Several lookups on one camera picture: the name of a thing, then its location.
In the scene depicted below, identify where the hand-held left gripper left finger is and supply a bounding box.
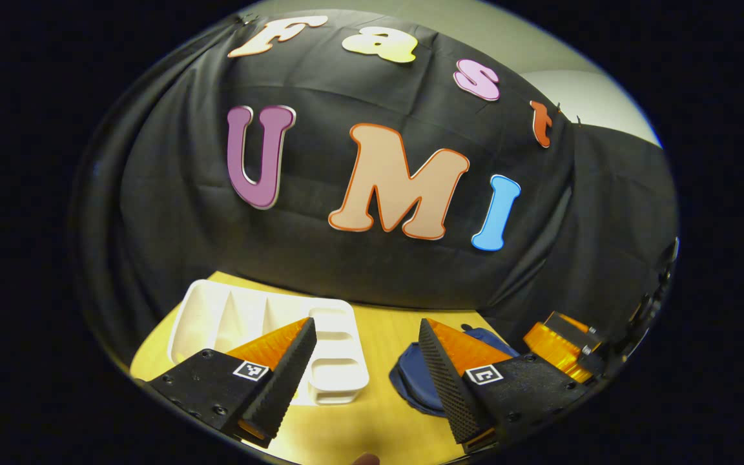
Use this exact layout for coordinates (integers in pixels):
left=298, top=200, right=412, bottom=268
left=143, top=316, right=318, bottom=450

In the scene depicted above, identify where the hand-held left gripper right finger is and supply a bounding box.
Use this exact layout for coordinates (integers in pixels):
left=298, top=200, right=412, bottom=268
left=418, top=318, right=595, bottom=454

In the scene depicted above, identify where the blue schoolbag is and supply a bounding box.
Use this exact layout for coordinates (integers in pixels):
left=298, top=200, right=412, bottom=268
left=389, top=326, right=520, bottom=417

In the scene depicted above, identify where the white plastic bookshelf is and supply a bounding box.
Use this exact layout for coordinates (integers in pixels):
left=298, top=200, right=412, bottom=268
left=167, top=279, right=371, bottom=406

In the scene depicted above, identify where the black backdrop cloth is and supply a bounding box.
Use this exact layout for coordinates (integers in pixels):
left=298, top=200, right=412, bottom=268
left=68, top=10, right=679, bottom=362

